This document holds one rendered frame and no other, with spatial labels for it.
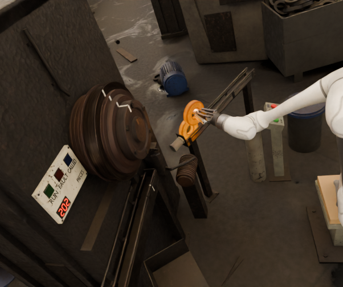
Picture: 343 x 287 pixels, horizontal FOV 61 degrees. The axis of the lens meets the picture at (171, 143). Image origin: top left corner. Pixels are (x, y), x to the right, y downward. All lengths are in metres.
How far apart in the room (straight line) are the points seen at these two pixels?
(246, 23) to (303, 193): 2.22
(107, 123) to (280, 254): 1.40
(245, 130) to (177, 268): 0.74
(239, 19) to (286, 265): 2.77
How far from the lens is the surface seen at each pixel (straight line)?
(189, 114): 1.72
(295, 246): 2.13
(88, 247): 1.36
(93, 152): 1.24
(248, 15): 3.78
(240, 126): 1.52
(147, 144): 1.43
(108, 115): 1.26
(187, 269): 1.45
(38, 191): 1.14
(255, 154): 2.20
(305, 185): 2.42
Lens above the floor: 1.87
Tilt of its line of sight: 39 degrees down
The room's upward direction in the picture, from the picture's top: 21 degrees counter-clockwise
